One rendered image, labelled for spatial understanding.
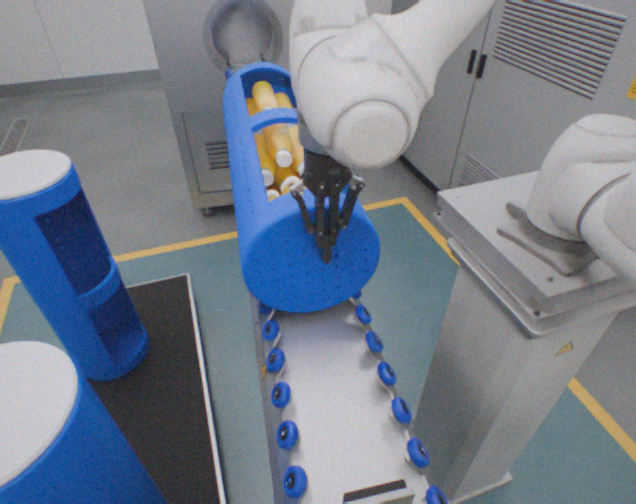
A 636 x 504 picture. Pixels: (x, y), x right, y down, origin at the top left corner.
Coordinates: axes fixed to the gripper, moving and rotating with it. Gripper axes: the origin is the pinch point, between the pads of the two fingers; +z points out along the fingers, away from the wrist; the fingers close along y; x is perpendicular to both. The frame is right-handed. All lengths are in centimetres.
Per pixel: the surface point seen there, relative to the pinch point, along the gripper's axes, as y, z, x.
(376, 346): 7.9, 18.7, -11.1
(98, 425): -45, 23, -14
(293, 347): -7.9, 23.3, -4.4
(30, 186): -71, 12, 57
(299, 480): -11.5, 17.9, -32.5
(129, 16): -103, 46, 463
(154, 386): -59, 101, 46
